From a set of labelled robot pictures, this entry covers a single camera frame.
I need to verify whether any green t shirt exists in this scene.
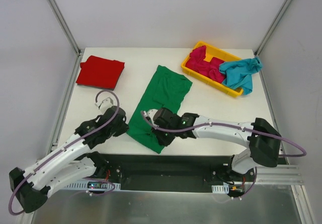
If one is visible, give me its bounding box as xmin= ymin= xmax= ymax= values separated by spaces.
xmin=127 ymin=65 xmax=192 ymax=154

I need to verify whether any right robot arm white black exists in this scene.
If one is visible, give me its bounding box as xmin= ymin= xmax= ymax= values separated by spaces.
xmin=146 ymin=108 xmax=281 ymax=181

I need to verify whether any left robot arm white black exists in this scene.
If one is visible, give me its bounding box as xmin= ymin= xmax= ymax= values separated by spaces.
xmin=8 ymin=106 xmax=128 ymax=215

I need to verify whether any folded red t shirt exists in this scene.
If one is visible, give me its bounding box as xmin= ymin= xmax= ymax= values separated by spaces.
xmin=76 ymin=55 xmax=125 ymax=90

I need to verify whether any magenta t shirt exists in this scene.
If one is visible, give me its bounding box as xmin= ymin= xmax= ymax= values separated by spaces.
xmin=186 ymin=46 xmax=225 ymax=83

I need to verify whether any yellow plastic bin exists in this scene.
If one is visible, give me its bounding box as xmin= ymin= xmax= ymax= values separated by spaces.
xmin=181 ymin=41 xmax=244 ymax=98

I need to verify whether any teal t shirt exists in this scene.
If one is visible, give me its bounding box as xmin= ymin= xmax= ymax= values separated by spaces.
xmin=219 ymin=57 xmax=263 ymax=95

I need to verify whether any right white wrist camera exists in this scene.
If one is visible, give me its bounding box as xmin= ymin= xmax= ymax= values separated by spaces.
xmin=141 ymin=109 xmax=158 ymax=123

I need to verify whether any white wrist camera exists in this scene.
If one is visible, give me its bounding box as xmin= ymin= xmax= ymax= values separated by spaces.
xmin=141 ymin=109 xmax=158 ymax=123
xmin=95 ymin=97 xmax=114 ymax=114

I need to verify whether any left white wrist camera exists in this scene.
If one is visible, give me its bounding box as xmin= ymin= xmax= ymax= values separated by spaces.
xmin=95 ymin=97 xmax=114 ymax=114

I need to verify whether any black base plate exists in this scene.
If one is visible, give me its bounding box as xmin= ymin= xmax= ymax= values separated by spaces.
xmin=79 ymin=154 xmax=254 ymax=197

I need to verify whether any left aluminium side rail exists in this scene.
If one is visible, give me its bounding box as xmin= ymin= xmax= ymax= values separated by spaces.
xmin=46 ymin=49 xmax=85 ymax=155

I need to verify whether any aluminium side rail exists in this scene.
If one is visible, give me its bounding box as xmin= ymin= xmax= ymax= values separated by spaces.
xmin=46 ymin=49 xmax=85 ymax=155
xmin=258 ymin=68 xmax=290 ymax=165

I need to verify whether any left white cable duct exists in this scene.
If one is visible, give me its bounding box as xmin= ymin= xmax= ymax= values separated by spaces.
xmin=63 ymin=180 xmax=121 ymax=191

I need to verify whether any white cable duct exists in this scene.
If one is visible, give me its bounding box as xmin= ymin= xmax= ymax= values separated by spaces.
xmin=211 ymin=184 xmax=245 ymax=194
xmin=63 ymin=180 xmax=121 ymax=191

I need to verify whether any right white cable duct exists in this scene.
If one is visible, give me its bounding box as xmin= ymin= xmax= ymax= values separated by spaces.
xmin=211 ymin=184 xmax=245 ymax=194

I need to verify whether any right aluminium side rail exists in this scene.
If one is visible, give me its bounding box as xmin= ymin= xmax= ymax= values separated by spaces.
xmin=258 ymin=68 xmax=290 ymax=165

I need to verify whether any left aluminium frame post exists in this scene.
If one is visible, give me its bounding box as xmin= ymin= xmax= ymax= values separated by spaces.
xmin=47 ymin=0 xmax=82 ymax=55

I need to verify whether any aluminium frame post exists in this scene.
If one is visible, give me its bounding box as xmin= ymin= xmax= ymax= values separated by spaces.
xmin=254 ymin=0 xmax=294 ymax=56
xmin=47 ymin=0 xmax=82 ymax=55

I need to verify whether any front aluminium rail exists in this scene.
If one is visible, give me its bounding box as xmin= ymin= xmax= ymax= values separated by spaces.
xmin=31 ymin=160 xmax=304 ymax=184

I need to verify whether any right aluminium frame post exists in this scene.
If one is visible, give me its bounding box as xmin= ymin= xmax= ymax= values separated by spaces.
xmin=254 ymin=0 xmax=294 ymax=56

